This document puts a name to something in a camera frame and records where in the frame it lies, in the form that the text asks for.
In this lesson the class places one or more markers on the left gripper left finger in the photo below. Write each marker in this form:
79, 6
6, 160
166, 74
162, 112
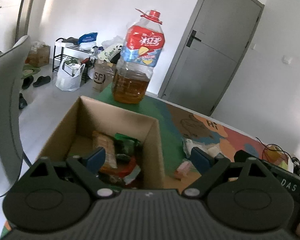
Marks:
86, 168

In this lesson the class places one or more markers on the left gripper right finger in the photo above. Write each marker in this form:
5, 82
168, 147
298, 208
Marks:
210, 169

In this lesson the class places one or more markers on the pink candy packet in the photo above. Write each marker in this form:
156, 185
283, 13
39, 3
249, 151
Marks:
183, 170

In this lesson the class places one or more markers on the long biscuit packet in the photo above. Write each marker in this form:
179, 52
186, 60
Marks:
106, 142

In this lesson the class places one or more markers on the red small snack packet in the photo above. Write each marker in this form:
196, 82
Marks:
124, 175

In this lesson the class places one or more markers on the dark green snack packet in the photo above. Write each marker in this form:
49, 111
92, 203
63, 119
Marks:
126, 148

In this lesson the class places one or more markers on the white long snack packet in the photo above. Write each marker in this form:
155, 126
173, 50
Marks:
214, 151

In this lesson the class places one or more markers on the open cardboard box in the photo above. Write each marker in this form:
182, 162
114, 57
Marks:
73, 136

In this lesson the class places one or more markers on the small yellow box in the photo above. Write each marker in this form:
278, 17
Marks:
274, 155

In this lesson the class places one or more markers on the colourful cartoon table mat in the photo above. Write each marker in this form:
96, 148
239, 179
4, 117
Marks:
48, 201

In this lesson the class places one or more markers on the grey chair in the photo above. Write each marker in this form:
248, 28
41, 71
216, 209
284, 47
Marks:
11, 150

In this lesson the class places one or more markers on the white plastic bag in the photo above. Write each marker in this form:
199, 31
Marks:
69, 75

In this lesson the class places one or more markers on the SF cardboard box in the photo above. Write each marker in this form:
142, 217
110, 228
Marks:
103, 75

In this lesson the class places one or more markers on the black slipper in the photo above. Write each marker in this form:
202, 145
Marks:
27, 82
42, 80

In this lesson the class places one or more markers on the green floor mat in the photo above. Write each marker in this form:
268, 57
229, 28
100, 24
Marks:
29, 70

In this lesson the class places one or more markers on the brown box on floor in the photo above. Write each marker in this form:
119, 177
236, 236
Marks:
39, 58

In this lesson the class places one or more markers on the black shoe rack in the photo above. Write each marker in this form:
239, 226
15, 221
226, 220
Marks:
73, 52

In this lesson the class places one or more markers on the blue bag on rack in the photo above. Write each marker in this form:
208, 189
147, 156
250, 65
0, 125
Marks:
86, 38

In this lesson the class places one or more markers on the large cooking oil bottle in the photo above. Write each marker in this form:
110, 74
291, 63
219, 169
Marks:
139, 55

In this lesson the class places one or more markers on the grey door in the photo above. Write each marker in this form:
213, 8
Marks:
204, 71

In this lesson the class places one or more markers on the white wall switch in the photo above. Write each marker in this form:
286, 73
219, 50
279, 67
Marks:
287, 59

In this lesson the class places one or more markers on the black door handle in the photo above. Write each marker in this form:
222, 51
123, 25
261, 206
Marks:
192, 37

